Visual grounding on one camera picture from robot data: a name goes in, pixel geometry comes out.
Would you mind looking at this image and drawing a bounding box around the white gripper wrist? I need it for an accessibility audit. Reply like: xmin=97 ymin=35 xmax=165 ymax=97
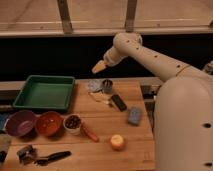
xmin=92 ymin=47 xmax=126 ymax=74

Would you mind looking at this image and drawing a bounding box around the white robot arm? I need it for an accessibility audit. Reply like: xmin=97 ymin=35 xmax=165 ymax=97
xmin=92 ymin=33 xmax=213 ymax=171

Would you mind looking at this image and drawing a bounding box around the red bowl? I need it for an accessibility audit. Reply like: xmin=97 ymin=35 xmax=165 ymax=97
xmin=35 ymin=111 xmax=63 ymax=137

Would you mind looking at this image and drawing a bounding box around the purple bowl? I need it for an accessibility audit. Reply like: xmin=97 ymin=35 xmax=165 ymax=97
xmin=5 ymin=110 xmax=37 ymax=137

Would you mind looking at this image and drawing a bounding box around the dark metal cup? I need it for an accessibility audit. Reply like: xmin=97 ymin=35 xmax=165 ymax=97
xmin=102 ymin=79 xmax=113 ymax=94

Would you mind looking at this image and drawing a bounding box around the blue sponge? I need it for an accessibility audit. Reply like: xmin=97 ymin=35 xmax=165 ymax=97
xmin=128 ymin=107 xmax=142 ymax=126

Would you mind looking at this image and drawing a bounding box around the white cup with beans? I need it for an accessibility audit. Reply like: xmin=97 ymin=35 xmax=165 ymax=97
xmin=63 ymin=114 xmax=81 ymax=135

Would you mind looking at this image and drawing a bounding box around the green plastic tray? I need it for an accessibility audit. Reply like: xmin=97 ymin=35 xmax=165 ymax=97
xmin=13 ymin=75 xmax=75 ymax=111

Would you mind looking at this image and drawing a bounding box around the orange carrot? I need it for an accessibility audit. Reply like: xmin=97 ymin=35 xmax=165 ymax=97
xmin=81 ymin=122 xmax=99 ymax=142

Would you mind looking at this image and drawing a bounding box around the yellow apple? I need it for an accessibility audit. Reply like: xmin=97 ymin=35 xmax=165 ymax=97
xmin=110 ymin=134 xmax=125 ymax=150

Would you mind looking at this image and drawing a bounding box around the blue object at left edge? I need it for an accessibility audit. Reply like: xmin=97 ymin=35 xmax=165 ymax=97
xmin=0 ymin=113 xmax=9 ymax=130

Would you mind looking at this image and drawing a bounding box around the metal clamp tool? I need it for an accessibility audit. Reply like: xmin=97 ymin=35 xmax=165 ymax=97
xmin=17 ymin=145 xmax=37 ymax=165

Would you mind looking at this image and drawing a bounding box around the grey object at left edge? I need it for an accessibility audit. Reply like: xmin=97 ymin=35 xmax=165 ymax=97
xmin=0 ymin=134 xmax=11 ymax=163

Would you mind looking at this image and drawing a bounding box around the black handled utensil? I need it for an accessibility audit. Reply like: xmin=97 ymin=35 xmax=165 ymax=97
xmin=34 ymin=151 xmax=71 ymax=166

